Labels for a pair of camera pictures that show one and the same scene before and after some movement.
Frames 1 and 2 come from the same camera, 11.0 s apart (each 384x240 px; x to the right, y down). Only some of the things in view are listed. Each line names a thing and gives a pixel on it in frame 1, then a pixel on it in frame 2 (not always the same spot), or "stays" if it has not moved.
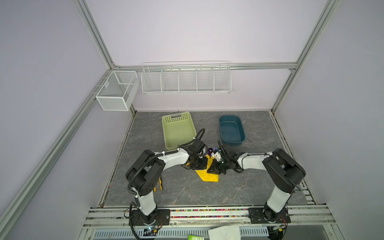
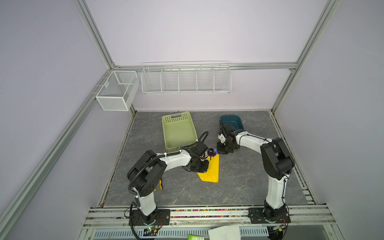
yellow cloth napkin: x=203 y=174 stays
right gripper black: x=214 y=169 → x=220 y=151
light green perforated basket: x=178 y=129 stays
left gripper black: x=203 y=166 stays
